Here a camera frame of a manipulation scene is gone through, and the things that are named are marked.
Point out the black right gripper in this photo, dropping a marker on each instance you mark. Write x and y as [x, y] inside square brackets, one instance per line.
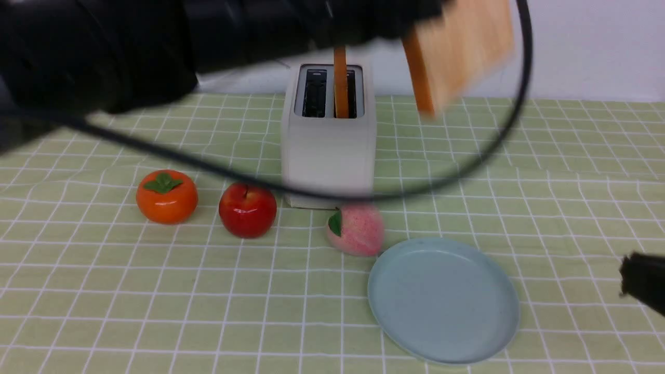
[642, 278]

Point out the toasted bread slice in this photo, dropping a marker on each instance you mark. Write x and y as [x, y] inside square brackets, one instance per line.
[340, 83]
[448, 54]

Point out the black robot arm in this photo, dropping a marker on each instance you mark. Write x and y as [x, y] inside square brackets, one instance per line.
[64, 60]

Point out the light blue round plate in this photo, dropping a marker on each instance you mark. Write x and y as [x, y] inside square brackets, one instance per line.
[443, 301]

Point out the pink toy peach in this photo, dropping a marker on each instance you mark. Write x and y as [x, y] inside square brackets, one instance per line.
[357, 230]

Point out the white two-slot toaster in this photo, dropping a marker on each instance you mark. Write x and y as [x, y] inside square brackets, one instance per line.
[319, 151]

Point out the red toy apple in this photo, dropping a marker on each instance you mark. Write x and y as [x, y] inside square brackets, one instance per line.
[246, 210]

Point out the orange toy persimmon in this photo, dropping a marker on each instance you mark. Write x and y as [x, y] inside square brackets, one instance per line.
[167, 196]

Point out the green checkered tablecloth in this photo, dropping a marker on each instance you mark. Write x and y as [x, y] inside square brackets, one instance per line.
[90, 285]

